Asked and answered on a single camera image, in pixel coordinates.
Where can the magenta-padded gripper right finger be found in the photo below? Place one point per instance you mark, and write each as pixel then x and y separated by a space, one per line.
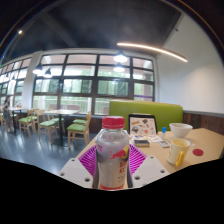
pixel 150 170

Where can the flat round red coaster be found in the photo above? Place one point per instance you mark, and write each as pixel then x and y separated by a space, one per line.
pixel 198 152

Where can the white bowl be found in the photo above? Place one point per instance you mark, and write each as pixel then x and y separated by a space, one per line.
pixel 180 130

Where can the dark pendant ceiling lamps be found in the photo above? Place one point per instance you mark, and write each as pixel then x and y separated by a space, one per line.
pixel 120 57

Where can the printed sticker sheet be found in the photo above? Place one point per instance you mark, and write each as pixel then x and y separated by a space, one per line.
pixel 150 137

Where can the light wooden dining table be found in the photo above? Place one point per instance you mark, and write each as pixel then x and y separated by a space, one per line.
pixel 61 112
pixel 16 108

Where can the green upholstered bench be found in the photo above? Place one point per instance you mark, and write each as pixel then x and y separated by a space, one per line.
pixel 166 113

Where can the black-framed sticker board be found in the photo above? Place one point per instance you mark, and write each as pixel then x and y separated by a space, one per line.
pixel 142 126

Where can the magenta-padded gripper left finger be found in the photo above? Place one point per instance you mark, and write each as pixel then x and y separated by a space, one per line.
pixel 75 171

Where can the wooden chairs with green seats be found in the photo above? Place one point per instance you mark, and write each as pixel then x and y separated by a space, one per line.
pixel 78 127

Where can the long curved strip light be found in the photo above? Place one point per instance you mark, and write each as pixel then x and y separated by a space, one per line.
pixel 150 47

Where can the small dark box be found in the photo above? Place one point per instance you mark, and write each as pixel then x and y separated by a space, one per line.
pixel 142 143

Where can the clear red-capped drink bottle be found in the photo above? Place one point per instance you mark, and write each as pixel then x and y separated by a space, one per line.
pixel 111 153

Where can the small blue-capped bottle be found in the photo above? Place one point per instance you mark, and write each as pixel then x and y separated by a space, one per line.
pixel 163 132

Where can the person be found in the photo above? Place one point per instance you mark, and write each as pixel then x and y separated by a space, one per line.
pixel 6 115

